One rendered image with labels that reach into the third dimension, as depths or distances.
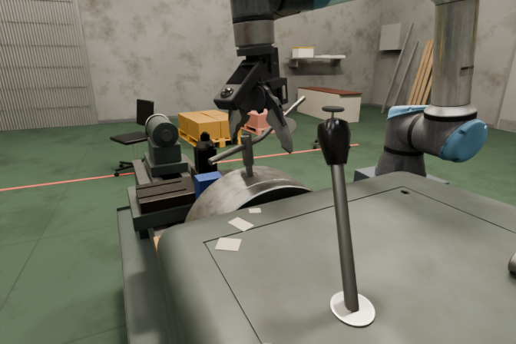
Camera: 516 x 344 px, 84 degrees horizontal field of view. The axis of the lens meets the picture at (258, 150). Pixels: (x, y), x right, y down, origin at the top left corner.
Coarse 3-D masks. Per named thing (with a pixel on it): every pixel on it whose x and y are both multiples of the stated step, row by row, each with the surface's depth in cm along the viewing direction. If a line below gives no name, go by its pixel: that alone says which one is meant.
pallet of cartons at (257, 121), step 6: (252, 114) 608; (258, 114) 594; (264, 114) 598; (252, 120) 612; (258, 120) 593; (264, 120) 601; (246, 126) 639; (252, 126) 616; (258, 126) 597; (264, 126) 605; (252, 132) 618; (258, 132) 597
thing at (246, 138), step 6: (240, 138) 55; (246, 138) 55; (246, 144) 55; (252, 144) 56; (246, 150) 56; (252, 150) 56; (246, 156) 56; (252, 156) 56; (246, 162) 56; (252, 162) 57; (246, 168) 57; (252, 168) 58; (246, 174) 58; (252, 174) 58
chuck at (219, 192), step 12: (240, 168) 62; (264, 168) 62; (216, 180) 60; (228, 180) 58; (240, 180) 57; (252, 180) 56; (264, 180) 55; (204, 192) 59; (216, 192) 56; (228, 192) 54; (204, 204) 56; (216, 204) 53; (192, 216) 57; (204, 216) 54
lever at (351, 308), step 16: (336, 176) 27; (336, 192) 26; (336, 208) 26; (336, 224) 26; (352, 256) 25; (352, 272) 25; (352, 288) 24; (336, 304) 25; (352, 304) 24; (368, 304) 25; (352, 320) 23; (368, 320) 23
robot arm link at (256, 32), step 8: (240, 24) 50; (248, 24) 50; (256, 24) 50; (264, 24) 50; (272, 24) 52; (240, 32) 51; (248, 32) 50; (256, 32) 50; (264, 32) 51; (272, 32) 52; (240, 40) 51; (248, 40) 51; (256, 40) 51; (264, 40) 51; (272, 40) 52; (240, 48) 53
